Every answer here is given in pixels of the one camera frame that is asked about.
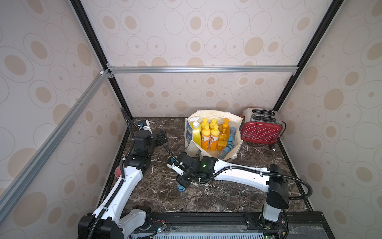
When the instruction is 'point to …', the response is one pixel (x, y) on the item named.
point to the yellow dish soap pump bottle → (196, 130)
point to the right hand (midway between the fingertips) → (182, 174)
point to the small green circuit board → (163, 227)
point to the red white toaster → (261, 126)
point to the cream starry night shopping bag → (192, 147)
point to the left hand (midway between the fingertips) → (162, 129)
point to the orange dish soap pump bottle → (224, 135)
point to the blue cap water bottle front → (222, 154)
